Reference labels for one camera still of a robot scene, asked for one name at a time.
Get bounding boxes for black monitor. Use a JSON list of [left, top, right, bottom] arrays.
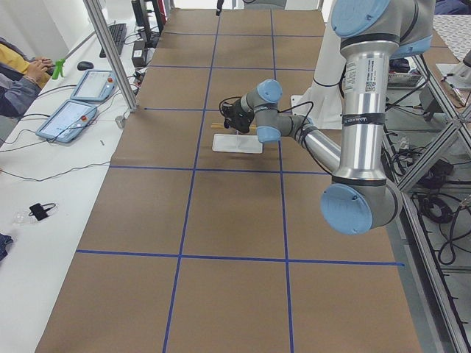
[[131, 0, 164, 49]]

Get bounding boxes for teach pendant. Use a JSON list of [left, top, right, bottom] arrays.
[[35, 99, 97, 143], [71, 69, 116, 102]]

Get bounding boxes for aluminium frame post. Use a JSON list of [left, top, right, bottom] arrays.
[[83, 0, 137, 113]]

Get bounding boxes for teach pendant upper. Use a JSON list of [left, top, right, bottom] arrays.
[[71, 69, 116, 102]]

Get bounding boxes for teach pendant lower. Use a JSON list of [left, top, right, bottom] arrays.
[[35, 99, 97, 143]]

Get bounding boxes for black keyboard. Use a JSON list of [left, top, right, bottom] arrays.
[[108, 23, 127, 56]]

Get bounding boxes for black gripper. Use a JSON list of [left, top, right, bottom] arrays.
[[216, 0, 255, 133]]

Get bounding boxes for wooden rack rod left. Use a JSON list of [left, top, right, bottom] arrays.
[[210, 123, 257, 132]]

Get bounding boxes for black power box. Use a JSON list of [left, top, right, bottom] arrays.
[[132, 40, 148, 68]]

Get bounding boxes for white rack base plate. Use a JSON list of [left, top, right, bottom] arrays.
[[212, 134, 263, 154]]

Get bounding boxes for black computer mouse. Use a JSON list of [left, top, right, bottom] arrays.
[[77, 61, 94, 71]]

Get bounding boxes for seated person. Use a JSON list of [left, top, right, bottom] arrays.
[[1, 38, 54, 118]]

